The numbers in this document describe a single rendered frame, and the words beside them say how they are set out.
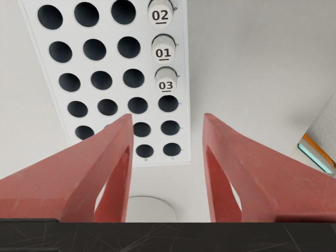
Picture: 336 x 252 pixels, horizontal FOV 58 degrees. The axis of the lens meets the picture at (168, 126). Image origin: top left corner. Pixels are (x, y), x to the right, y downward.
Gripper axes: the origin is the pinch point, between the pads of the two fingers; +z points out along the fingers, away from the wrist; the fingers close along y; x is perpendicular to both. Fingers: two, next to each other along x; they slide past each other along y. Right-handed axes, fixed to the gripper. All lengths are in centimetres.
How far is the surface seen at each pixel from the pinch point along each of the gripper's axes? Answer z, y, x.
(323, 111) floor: 88, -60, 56
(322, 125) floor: 88, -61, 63
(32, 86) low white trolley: 10.0, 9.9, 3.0
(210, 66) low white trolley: 10.0, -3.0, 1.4
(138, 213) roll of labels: 8.2, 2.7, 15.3
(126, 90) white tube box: 6.2, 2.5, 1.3
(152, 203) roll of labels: 9.5, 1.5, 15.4
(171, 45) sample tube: 5.1, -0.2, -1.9
